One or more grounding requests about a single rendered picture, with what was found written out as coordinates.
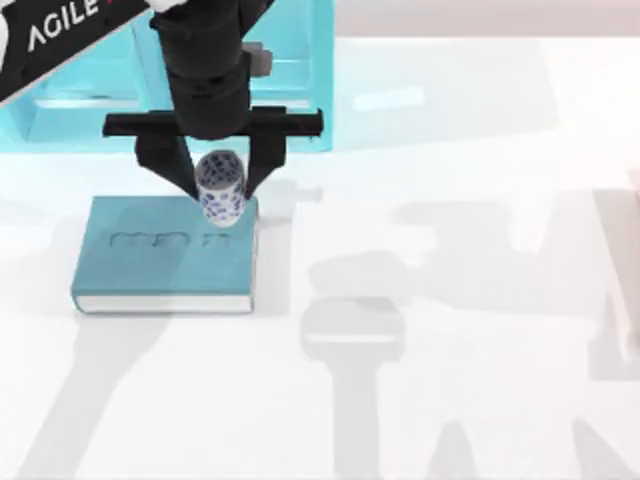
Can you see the white and blue cup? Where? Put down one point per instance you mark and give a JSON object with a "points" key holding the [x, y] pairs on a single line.
{"points": [[221, 207]]}

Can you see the teal book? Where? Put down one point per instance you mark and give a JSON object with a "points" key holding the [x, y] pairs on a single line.
{"points": [[150, 270]]}

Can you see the grey rounded camera box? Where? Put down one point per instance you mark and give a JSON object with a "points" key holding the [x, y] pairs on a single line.
{"points": [[260, 59]]}

